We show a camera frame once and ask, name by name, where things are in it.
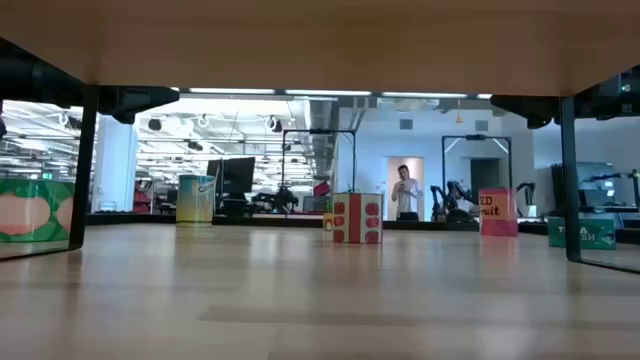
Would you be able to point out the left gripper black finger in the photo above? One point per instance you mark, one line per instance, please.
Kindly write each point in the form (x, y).
(150, 100)
(150, 91)

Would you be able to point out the pink mixed fruit can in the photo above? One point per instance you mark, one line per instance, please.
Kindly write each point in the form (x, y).
(498, 212)

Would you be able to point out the green tuna fish can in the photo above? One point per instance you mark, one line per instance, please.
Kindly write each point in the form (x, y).
(600, 232)

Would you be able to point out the white can with red tomatoes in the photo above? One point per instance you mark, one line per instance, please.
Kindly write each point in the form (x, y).
(357, 220)

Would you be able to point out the small yellow can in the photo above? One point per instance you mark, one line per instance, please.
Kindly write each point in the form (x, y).
(328, 222)

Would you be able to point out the black background robot arm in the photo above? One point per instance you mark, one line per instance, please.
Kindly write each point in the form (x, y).
(439, 202)
(280, 200)

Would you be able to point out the wooden shelf with black legs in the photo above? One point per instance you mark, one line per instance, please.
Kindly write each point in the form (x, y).
(320, 45)

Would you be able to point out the ceiling strip light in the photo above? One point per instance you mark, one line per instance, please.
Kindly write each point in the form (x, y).
(327, 92)
(230, 91)
(425, 94)

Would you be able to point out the tall teal and yellow can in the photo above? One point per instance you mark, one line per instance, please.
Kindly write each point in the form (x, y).
(195, 205)

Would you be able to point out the black computer monitor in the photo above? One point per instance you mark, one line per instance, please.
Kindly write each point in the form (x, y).
(240, 175)

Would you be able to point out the green can with pink shapes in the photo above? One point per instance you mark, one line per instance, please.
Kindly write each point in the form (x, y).
(30, 215)

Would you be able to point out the black metal frame stand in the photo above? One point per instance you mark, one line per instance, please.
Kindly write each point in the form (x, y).
(475, 136)
(320, 131)

